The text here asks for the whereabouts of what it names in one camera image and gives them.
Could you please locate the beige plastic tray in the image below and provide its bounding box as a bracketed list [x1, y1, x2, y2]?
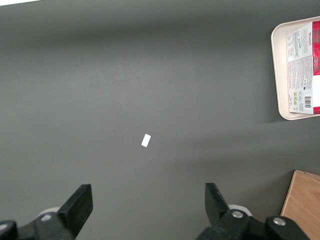
[270, 16, 320, 121]

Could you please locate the white tape piece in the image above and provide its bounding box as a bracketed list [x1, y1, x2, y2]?
[140, 133, 152, 148]

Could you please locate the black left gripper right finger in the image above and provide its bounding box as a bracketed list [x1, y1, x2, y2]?
[197, 182, 263, 240]

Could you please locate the wooden drawer cabinet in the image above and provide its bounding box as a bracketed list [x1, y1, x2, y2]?
[279, 170, 320, 240]

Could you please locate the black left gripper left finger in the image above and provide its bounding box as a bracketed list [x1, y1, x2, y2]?
[18, 184, 94, 240]

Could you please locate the red tartan biscuit box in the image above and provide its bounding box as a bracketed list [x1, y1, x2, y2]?
[285, 20, 320, 116]

